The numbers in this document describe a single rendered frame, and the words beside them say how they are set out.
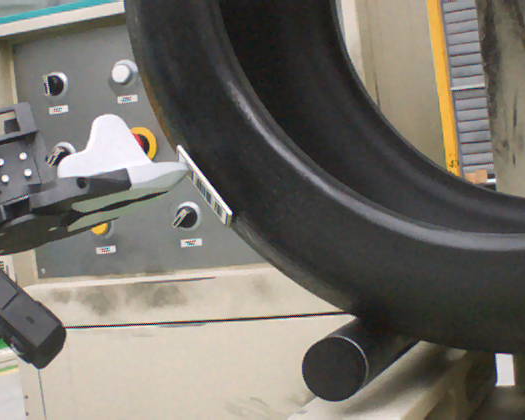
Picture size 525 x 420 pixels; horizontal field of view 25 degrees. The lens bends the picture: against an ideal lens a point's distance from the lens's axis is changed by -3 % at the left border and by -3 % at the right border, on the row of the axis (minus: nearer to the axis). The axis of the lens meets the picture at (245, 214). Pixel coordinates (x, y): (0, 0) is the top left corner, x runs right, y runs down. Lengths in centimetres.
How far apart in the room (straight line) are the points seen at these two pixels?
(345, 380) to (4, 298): 23
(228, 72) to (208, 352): 79
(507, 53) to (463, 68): 966
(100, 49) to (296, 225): 88
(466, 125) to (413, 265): 1002
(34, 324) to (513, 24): 57
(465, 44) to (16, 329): 1010
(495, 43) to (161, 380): 69
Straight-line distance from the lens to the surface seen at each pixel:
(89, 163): 80
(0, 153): 79
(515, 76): 112
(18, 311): 76
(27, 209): 77
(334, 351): 79
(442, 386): 91
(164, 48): 82
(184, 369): 156
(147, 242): 161
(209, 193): 82
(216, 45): 80
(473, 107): 1075
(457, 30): 1081
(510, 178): 113
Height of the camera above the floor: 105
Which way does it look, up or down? 3 degrees down
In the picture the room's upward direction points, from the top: 7 degrees counter-clockwise
